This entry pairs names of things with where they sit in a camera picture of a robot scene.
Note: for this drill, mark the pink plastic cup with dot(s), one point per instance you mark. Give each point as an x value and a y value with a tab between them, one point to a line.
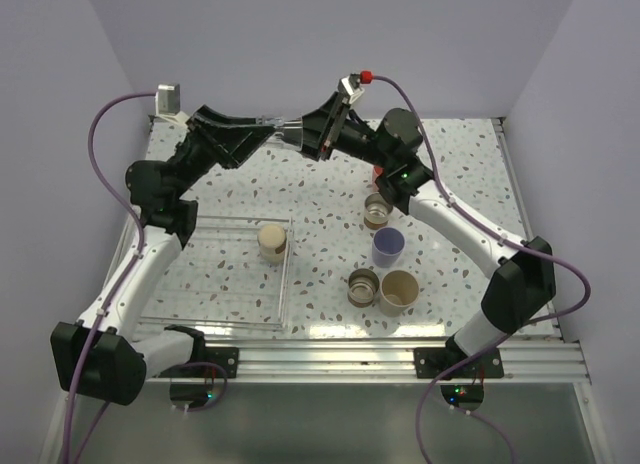
376	172

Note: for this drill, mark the steel cup with cork base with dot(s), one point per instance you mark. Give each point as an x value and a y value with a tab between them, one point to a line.
272	241

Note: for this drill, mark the beige plastic cup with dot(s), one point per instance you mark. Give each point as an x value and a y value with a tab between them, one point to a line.
399	290

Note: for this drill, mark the steel cup front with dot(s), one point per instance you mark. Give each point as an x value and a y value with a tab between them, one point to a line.
363	286

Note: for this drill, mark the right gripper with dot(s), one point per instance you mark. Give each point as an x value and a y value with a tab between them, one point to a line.
322	129

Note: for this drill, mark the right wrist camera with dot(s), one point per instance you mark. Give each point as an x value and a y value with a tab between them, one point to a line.
351	87

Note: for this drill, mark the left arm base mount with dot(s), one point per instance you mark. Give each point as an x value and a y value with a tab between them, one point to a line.
216	362

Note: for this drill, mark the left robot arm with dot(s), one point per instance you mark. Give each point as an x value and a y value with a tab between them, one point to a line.
165	222

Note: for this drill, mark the steel cup middle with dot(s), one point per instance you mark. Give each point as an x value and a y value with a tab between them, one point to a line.
377	211

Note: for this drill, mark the aluminium frame rail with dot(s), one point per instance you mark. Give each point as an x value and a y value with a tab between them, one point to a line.
325	361

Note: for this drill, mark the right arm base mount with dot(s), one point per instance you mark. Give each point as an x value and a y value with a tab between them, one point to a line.
430	362

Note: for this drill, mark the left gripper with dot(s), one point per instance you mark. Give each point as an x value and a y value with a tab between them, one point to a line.
236	141

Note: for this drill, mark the clear acrylic dish rack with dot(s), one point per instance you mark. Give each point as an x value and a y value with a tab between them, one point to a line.
221	284

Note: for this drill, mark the clear glass cup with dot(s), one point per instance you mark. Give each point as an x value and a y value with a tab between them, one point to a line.
286	133

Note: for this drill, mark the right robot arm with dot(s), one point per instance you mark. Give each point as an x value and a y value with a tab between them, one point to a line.
520	273

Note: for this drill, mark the purple plastic cup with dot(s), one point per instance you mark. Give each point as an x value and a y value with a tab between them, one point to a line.
387	245

